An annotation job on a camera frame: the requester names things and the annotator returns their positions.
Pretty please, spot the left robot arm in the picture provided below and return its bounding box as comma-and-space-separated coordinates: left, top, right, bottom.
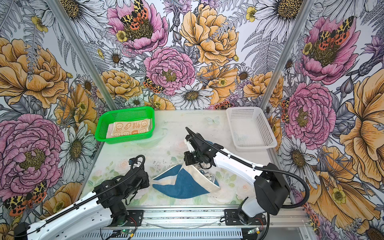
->
14, 167, 150, 240

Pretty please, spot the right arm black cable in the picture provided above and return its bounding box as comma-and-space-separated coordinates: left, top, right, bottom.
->
185, 126, 311, 209

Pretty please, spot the left aluminium frame post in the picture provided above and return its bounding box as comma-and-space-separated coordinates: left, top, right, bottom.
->
47, 1, 119, 111

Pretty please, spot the green plastic basket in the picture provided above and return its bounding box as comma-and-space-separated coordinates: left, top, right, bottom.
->
95, 107, 155, 144

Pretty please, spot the aluminium frame post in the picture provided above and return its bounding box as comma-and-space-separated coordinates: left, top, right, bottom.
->
47, 1, 119, 111
259, 0, 315, 110

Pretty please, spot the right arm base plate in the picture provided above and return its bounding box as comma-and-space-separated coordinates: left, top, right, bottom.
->
224, 209, 267, 226

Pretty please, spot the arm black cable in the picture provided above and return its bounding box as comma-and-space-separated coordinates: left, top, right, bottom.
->
17, 154, 146, 238
185, 126, 311, 209

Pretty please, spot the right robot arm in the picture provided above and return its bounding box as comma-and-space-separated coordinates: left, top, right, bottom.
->
184, 134, 290, 225

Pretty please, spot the white ventilated cable duct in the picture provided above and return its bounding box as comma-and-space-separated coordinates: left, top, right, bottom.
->
78, 228, 243, 240

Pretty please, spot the right aluminium frame post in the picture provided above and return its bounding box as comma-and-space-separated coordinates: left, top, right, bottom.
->
259, 0, 315, 110

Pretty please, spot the white plastic basket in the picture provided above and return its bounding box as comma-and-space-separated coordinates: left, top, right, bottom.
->
226, 107, 278, 152

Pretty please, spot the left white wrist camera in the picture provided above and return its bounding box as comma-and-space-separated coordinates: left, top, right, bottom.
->
129, 158, 142, 170

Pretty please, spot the blue white patterned towel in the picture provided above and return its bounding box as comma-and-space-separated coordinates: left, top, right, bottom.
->
151, 164, 221, 199

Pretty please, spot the orange patterned towel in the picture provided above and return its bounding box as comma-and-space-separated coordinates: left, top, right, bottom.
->
106, 119, 152, 139

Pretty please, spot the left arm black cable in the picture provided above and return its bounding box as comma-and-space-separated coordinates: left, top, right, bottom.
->
17, 154, 146, 238

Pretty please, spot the aluminium front rail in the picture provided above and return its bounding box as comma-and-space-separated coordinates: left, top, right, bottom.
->
127, 205, 310, 229

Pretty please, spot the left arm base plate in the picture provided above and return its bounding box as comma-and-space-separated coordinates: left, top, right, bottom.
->
109, 210, 144, 227

